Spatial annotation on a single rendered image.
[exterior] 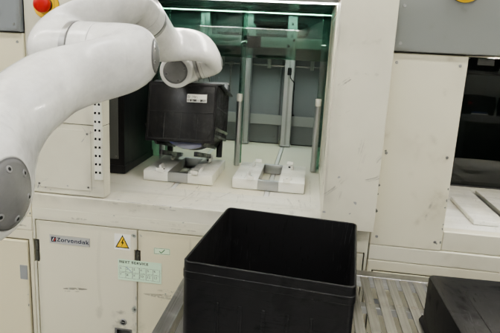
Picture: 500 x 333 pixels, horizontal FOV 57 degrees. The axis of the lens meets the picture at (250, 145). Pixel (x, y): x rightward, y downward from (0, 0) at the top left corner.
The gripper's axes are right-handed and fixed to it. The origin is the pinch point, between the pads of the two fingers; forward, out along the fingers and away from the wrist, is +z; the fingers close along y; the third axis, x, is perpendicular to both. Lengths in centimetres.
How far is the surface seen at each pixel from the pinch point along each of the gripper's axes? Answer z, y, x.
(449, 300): -76, 56, -34
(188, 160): 2.0, -0.8, -32.0
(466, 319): -81, 56, -34
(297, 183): -21, 34, -31
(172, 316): -69, 7, -44
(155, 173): -16.6, -8.1, -31.5
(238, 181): -19.8, 16.9, -31.6
